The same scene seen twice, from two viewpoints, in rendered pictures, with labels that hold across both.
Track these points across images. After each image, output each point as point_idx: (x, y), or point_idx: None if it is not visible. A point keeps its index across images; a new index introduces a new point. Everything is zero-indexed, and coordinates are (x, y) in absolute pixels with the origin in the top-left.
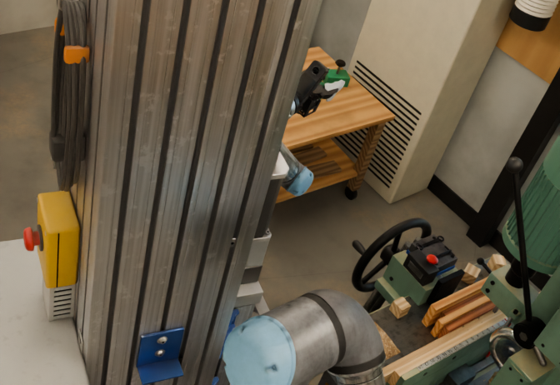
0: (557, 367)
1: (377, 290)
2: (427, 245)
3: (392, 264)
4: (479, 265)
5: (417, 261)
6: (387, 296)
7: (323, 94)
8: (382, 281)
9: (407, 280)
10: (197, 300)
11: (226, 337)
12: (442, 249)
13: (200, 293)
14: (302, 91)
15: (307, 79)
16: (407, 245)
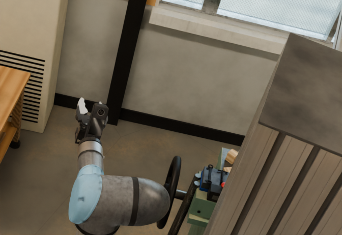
0: None
1: (191, 224)
2: (210, 177)
3: (197, 203)
4: (223, 163)
5: (219, 193)
6: (201, 224)
7: (105, 123)
8: (192, 216)
9: (213, 207)
10: None
11: None
12: (218, 173)
13: None
14: (97, 131)
15: (96, 121)
16: (197, 184)
